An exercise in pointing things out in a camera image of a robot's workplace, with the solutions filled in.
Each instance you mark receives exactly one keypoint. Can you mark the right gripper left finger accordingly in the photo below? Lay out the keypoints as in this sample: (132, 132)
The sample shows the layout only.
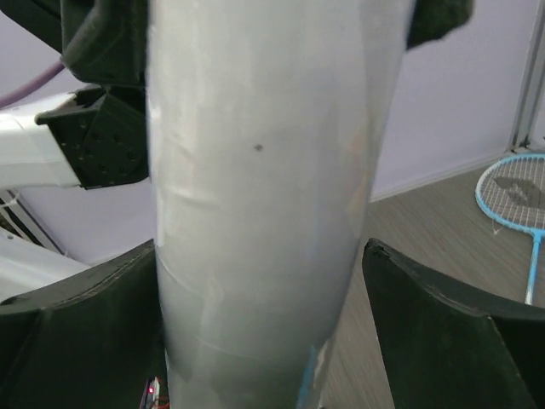
(92, 340)

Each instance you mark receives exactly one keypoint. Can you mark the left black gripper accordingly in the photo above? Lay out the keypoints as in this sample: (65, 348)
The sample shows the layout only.
(102, 131)

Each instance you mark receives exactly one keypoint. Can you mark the blue racket top left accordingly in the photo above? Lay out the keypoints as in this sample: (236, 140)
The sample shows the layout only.
(511, 193)

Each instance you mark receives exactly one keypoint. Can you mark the white shuttlecock tube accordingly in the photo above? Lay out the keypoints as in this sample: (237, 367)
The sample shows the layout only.
(265, 124)

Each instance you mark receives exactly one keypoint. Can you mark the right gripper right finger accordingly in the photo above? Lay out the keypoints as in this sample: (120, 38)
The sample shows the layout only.
(447, 344)

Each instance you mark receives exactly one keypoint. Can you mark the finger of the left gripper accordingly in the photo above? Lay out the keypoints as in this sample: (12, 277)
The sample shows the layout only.
(434, 19)

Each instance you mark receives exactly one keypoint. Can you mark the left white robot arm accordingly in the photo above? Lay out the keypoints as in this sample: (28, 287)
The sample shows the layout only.
(30, 155)

